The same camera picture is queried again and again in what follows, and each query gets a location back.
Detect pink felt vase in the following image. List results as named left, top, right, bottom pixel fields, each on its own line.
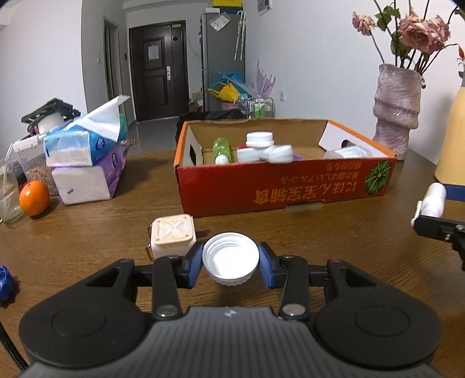
left=372, top=63, right=425, bottom=161

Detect white round container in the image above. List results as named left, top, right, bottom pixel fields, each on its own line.
left=262, top=145, right=294, bottom=163

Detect white wide bottle cap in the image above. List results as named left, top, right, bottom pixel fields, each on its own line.
left=202, top=233, right=261, bottom=286

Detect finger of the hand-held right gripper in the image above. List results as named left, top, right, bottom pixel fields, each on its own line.
left=414, top=214, right=465, bottom=270
left=446, top=183, right=465, bottom=202

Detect cream square box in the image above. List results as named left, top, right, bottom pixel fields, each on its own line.
left=147, top=214, right=197, bottom=260

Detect purple tissue pack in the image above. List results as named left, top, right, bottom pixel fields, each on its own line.
left=51, top=143, right=126, bottom=205

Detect black frame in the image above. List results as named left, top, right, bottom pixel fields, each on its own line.
left=21, top=97, right=81, bottom=126

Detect metal cart with bottles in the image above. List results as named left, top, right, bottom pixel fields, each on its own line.
left=247, top=97, right=274, bottom=119

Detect white bottle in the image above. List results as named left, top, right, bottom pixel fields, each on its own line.
left=323, top=146, right=374, bottom=159

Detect bunch of dried pink roses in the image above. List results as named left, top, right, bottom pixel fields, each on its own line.
left=352, top=0, right=465, bottom=75

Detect white cylindrical container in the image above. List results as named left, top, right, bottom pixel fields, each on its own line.
left=411, top=182, right=447, bottom=226

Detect green small bottle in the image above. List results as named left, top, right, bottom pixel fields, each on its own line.
left=212, top=137, right=232, bottom=165

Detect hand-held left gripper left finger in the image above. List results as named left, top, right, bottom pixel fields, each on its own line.
left=83, top=242, right=205, bottom=320

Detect drinking glass with straw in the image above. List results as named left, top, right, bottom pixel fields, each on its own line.
left=0, top=158, right=30, bottom=228

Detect orange cardboard box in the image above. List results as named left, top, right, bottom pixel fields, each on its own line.
left=174, top=118, right=397, bottom=218

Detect clear plastic container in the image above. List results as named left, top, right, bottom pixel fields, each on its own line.
left=12, top=134, right=60, bottom=197

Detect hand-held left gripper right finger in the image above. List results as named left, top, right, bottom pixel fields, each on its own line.
left=259, top=242, right=367, bottom=321

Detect orange fruit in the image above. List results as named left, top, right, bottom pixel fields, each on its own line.
left=19, top=181, right=50, bottom=217

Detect grey refrigerator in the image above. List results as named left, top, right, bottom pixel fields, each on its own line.
left=201, top=10, right=246, bottom=111

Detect clear folded umbrella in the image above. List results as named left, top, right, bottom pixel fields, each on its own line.
left=234, top=10, right=247, bottom=60

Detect blue and yellow bags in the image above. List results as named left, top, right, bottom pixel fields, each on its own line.
left=208, top=72, right=251, bottom=103

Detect blue tissue pack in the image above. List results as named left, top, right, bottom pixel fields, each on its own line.
left=44, top=95, right=128, bottom=168

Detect white ribbed jar lid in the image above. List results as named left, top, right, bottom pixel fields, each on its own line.
left=246, top=131, right=274, bottom=149

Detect cream yellow jug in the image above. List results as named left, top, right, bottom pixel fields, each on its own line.
left=434, top=69, right=465, bottom=186

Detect black cable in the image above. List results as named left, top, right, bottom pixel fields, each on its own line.
left=0, top=320, right=26, bottom=371

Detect purple wing decoration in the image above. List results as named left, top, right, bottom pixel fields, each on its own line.
left=251, top=60, right=277, bottom=99

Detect dark brown door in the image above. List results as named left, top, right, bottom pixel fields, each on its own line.
left=129, top=21, right=187, bottom=122

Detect blue ribbed object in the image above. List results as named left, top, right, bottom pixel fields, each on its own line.
left=0, top=265, right=15, bottom=304

